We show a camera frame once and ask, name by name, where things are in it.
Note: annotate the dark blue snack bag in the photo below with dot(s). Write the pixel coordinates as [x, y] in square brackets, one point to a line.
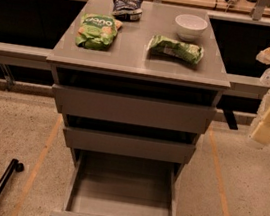
[127, 10]

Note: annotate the grey top drawer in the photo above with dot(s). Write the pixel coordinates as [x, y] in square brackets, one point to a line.
[134, 101]

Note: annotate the clear sanitizer pump bottle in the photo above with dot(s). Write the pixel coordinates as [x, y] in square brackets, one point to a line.
[265, 77]

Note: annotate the white bowl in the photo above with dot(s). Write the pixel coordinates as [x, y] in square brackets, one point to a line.
[189, 27]

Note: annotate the grey metal rail shelf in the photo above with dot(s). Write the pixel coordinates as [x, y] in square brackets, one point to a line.
[24, 56]

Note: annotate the green chips bag left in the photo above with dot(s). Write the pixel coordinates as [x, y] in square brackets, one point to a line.
[97, 32]

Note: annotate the green snack bag right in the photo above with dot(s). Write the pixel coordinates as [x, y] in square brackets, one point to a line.
[188, 52]

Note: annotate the grey drawer cabinet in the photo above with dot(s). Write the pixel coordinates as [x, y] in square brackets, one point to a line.
[131, 43]

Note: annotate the grey drawer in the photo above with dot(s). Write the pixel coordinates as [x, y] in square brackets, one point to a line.
[113, 185]
[129, 140]
[134, 101]

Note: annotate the grey bottom drawer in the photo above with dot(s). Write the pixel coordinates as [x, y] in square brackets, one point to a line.
[113, 185]

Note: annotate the grey middle drawer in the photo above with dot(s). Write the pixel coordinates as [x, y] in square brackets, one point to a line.
[129, 140]

